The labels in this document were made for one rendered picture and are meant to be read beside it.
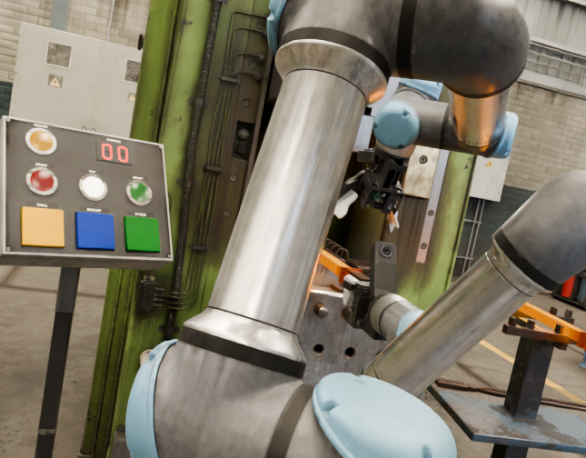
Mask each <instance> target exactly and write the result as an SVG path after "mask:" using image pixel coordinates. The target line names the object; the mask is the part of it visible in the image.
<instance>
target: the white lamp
mask: <svg viewBox="0 0 586 458"><path fill-rule="evenodd" d="M83 188H84V191H85V192H86V193H87V194H88V195H90V196H92V197H98V196H100V195H102V194H103V192H104V185H103V183H102V182H101V181H100V180H99V179H98V178H95V177H88V178H86V179H85V180H84V182H83Z"/></svg>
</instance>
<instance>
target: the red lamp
mask: <svg viewBox="0 0 586 458"><path fill-rule="evenodd" d="M30 182H31V185H32V186H33V188H35V189H36V190H38V191H41V192H46V191H49V190H51V189H52V188H53V186H54V183H55V182H54V178H53V177H52V176H51V175H50V174H49V173H48V172H46V171H43V170H38V171H35V172H33V173H32V174H31V176H30Z"/></svg>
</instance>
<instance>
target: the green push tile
mask: <svg viewBox="0 0 586 458"><path fill-rule="evenodd" d="M124 236H125V251H127V252H146V253H159V252H161V247H160V236H159V224H158V219H154V218H144V217H134V216H125V217H124Z"/></svg>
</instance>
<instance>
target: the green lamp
mask: <svg viewBox="0 0 586 458"><path fill-rule="evenodd" d="M130 195H131V196H132V197H133V199H134V200H135V201H137V202H145V201H146V200H147V199H148V198H149V191H148V189H147V187H146V186H145V185H143V184H140V183H135V184H133V185H132V186H131V187H130Z"/></svg>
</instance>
